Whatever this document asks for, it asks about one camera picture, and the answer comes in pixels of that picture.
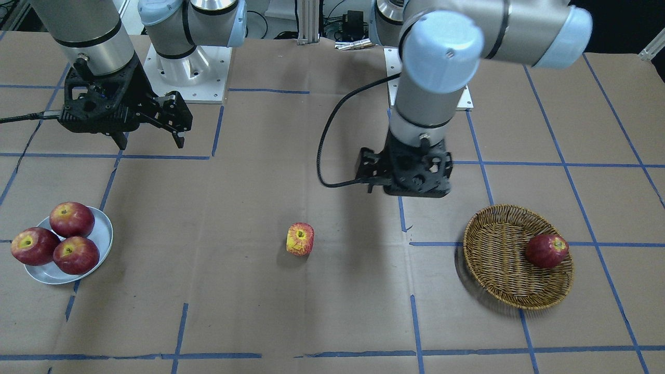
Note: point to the red apple top plate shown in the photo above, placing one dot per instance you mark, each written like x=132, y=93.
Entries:
x=69, y=219

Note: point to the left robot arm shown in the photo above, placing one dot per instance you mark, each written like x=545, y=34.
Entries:
x=440, y=45

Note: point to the red apple front plate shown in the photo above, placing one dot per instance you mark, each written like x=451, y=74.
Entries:
x=76, y=255

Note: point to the black power adapter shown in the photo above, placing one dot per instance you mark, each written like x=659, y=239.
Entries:
x=352, y=26

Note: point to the aluminium frame post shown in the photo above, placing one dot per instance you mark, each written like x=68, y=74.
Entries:
x=308, y=21

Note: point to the red apple plate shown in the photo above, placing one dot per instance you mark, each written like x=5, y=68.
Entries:
x=34, y=246
x=69, y=219
x=76, y=255

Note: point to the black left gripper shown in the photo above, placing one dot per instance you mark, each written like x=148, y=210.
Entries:
x=368, y=161

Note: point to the white plate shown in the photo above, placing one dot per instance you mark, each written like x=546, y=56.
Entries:
x=102, y=235

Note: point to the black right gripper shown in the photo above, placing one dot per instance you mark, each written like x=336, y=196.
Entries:
x=136, y=81

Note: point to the red yellow apple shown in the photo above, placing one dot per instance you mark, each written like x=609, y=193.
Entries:
x=300, y=239

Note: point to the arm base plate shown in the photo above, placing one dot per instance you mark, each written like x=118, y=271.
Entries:
x=208, y=78
x=393, y=66

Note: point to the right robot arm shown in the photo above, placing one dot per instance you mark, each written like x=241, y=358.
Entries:
x=176, y=28

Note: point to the dark red apple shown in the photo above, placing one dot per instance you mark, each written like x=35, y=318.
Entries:
x=546, y=250

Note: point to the wicker basket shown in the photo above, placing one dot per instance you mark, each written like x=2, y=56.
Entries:
x=494, y=244

